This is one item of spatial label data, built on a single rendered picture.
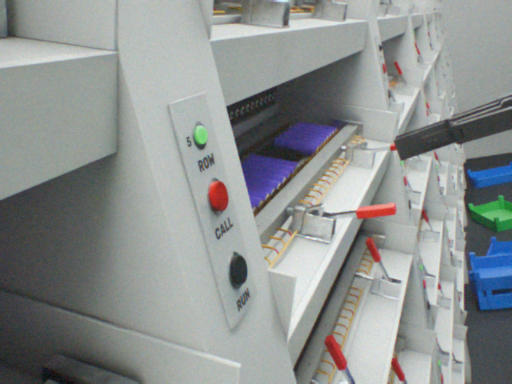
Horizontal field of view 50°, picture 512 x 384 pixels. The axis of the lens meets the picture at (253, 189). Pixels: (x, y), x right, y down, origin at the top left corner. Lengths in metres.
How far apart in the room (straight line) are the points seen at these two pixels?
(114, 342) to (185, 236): 0.07
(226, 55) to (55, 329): 0.19
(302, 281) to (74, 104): 0.28
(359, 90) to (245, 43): 0.56
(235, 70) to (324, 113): 0.57
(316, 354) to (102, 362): 0.38
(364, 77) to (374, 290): 0.34
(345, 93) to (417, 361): 0.49
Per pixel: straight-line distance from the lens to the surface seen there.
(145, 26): 0.27
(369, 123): 0.93
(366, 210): 0.51
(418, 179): 1.41
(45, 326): 0.32
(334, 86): 0.93
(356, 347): 0.72
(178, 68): 0.29
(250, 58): 0.40
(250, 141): 0.75
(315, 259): 0.49
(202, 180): 0.28
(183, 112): 0.28
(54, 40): 0.26
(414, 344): 1.07
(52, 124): 0.22
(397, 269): 0.93
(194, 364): 0.28
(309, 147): 0.77
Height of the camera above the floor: 1.13
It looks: 13 degrees down
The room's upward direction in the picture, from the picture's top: 14 degrees counter-clockwise
